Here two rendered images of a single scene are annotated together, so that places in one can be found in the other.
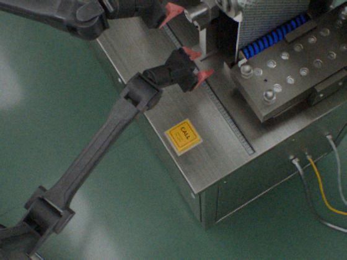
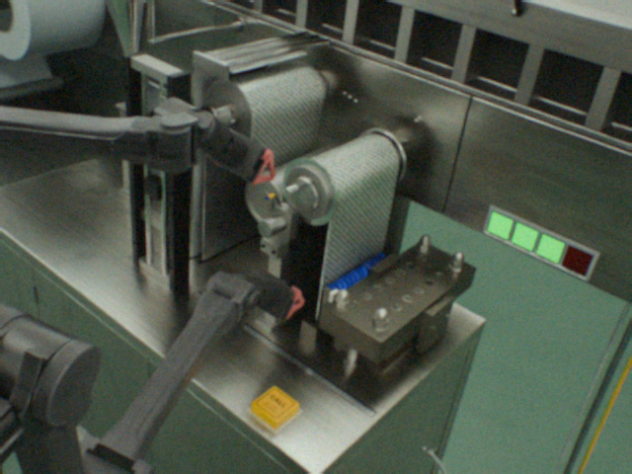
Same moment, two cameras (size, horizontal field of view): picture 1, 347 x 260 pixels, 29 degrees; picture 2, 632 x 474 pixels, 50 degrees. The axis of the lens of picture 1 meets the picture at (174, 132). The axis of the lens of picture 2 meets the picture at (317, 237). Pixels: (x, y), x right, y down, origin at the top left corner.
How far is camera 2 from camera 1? 0.95 m
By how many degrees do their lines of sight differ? 43
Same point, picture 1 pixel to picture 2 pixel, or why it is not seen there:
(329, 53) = (426, 281)
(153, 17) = (249, 160)
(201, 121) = (292, 390)
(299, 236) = not seen: outside the picture
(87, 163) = (169, 380)
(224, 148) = (334, 416)
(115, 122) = (204, 321)
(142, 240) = not seen: outside the picture
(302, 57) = (399, 287)
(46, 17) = (116, 131)
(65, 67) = not seen: outside the picture
